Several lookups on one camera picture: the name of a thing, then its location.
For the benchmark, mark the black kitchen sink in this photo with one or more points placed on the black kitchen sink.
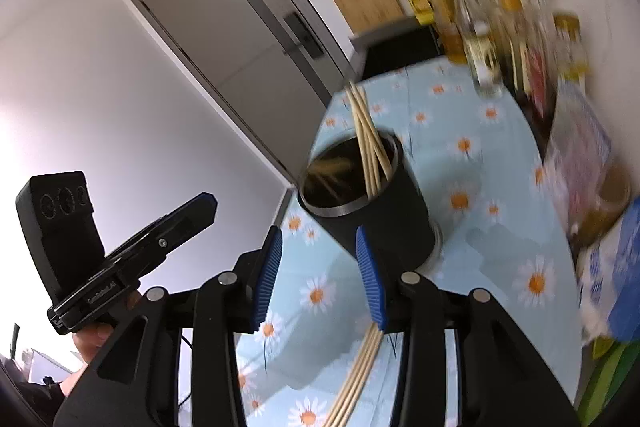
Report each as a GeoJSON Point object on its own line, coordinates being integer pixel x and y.
{"type": "Point", "coordinates": [400, 47]}

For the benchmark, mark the clear packaged snack bag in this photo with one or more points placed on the clear packaged snack bag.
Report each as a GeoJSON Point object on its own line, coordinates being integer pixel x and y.
{"type": "Point", "coordinates": [580, 147]}

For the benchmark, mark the green bag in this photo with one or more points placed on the green bag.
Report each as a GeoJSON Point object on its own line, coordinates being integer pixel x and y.
{"type": "Point", "coordinates": [607, 382]}

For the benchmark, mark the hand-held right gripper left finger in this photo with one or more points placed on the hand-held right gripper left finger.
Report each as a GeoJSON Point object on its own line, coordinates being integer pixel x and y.
{"type": "Point", "coordinates": [267, 279]}

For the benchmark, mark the grey door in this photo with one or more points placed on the grey door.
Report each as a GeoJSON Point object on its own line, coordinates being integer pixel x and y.
{"type": "Point", "coordinates": [225, 57]}

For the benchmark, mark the jar with brown contents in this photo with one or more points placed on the jar with brown contents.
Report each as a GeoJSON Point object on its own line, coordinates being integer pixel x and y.
{"type": "Point", "coordinates": [607, 202]}

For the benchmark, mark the bunch of wooden chopsticks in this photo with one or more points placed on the bunch of wooden chopsticks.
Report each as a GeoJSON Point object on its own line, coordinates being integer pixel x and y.
{"type": "Point", "coordinates": [367, 142]}

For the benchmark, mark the row of condiment bottles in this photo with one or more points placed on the row of condiment bottles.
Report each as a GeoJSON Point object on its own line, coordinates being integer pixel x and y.
{"type": "Point", "coordinates": [500, 42]}

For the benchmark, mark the black cylindrical utensil holder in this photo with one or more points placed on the black cylindrical utensil holder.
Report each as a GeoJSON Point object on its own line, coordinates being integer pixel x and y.
{"type": "Point", "coordinates": [395, 217]}

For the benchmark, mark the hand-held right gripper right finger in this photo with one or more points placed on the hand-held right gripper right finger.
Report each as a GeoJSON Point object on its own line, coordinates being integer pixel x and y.
{"type": "Point", "coordinates": [371, 279]}

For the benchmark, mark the person's left hand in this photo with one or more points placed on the person's left hand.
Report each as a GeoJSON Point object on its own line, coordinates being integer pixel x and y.
{"type": "Point", "coordinates": [92, 339]}

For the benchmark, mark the person's left forearm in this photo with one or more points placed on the person's left forearm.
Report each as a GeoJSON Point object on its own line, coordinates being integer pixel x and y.
{"type": "Point", "coordinates": [72, 382]}

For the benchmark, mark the pile of wooden chopsticks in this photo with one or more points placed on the pile of wooden chopsticks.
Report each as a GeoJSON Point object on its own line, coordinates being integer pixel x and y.
{"type": "Point", "coordinates": [357, 377]}

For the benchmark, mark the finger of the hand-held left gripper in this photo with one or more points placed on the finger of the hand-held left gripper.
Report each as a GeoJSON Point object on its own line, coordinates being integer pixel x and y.
{"type": "Point", "coordinates": [170, 234]}

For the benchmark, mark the blue and white bag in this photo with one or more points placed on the blue and white bag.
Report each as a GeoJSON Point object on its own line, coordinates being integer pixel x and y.
{"type": "Point", "coordinates": [620, 277]}

